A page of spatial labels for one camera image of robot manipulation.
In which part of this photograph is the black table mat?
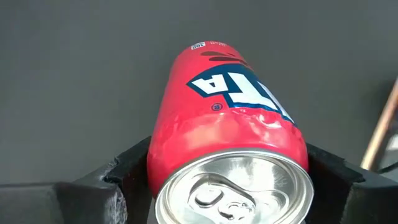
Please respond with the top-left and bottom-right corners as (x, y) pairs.
(0, 0), (398, 187)

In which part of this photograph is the red Fanta can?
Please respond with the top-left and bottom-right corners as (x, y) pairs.
(146, 39), (315, 224)

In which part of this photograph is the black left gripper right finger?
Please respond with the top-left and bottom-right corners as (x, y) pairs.
(305, 142), (398, 224)

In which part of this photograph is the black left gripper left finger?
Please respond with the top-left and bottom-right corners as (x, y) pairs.
(0, 135), (155, 224)

